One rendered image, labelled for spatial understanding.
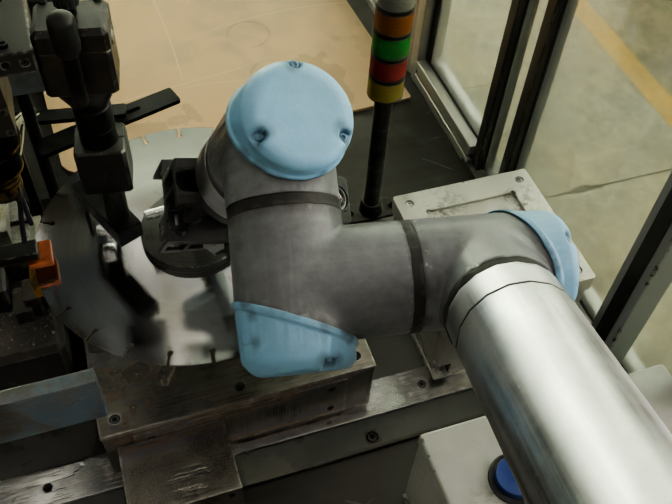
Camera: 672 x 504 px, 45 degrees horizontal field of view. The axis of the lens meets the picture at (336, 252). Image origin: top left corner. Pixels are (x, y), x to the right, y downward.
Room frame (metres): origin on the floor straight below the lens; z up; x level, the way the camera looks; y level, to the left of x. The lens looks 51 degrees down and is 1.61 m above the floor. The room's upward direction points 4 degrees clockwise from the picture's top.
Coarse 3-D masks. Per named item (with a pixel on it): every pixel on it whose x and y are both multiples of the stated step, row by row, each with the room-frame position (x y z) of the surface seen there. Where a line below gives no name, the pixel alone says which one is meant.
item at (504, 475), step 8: (504, 464) 0.33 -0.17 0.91; (496, 472) 0.32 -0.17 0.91; (504, 472) 0.32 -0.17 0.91; (496, 480) 0.32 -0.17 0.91; (504, 480) 0.32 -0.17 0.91; (512, 480) 0.32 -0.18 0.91; (504, 488) 0.31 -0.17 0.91; (512, 488) 0.31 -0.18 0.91; (512, 496) 0.30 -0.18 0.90; (520, 496) 0.30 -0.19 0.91
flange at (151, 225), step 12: (156, 204) 0.58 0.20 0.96; (144, 228) 0.54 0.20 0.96; (156, 228) 0.54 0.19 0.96; (144, 240) 0.53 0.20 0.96; (156, 240) 0.53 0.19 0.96; (156, 252) 0.51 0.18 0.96; (180, 252) 0.51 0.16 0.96; (192, 252) 0.52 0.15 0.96; (204, 252) 0.52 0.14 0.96; (168, 264) 0.50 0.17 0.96; (180, 264) 0.50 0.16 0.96; (192, 264) 0.50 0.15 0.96; (204, 264) 0.50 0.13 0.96; (216, 264) 0.51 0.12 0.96
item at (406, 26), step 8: (376, 8) 0.77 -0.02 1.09; (376, 16) 0.77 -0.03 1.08; (384, 16) 0.76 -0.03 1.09; (392, 16) 0.76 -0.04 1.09; (400, 16) 0.76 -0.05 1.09; (408, 16) 0.77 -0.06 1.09; (376, 24) 0.77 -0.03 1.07; (384, 24) 0.76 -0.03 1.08; (392, 24) 0.76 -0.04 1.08; (400, 24) 0.76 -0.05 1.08; (408, 24) 0.77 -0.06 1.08; (376, 32) 0.77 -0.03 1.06; (384, 32) 0.76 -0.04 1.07; (392, 32) 0.76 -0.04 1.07; (400, 32) 0.76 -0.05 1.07; (408, 32) 0.77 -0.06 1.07
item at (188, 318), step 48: (144, 144) 0.68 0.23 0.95; (192, 144) 0.69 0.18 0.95; (144, 192) 0.60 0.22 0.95; (96, 240) 0.53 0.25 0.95; (48, 288) 0.46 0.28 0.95; (96, 288) 0.47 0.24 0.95; (144, 288) 0.47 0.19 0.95; (192, 288) 0.48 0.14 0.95; (96, 336) 0.41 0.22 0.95; (144, 336) 0.42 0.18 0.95; (192, 336) 0.42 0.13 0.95
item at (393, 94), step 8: (368, 80) 0.78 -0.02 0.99; (368, 88) 0.78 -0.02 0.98; (376, 88) 0.76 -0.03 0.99; (384, 88) 0.76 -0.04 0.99; (392, 88) 0.76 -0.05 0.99; (400, 88) 0.77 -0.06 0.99; (368, 96) 0.77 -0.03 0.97; (376, 96) 0.76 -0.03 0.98; (384, 96) 0.76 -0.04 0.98; (392, 96) 0.76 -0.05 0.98; (400, 96) 0.77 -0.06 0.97; (384, 104) 0.76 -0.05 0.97
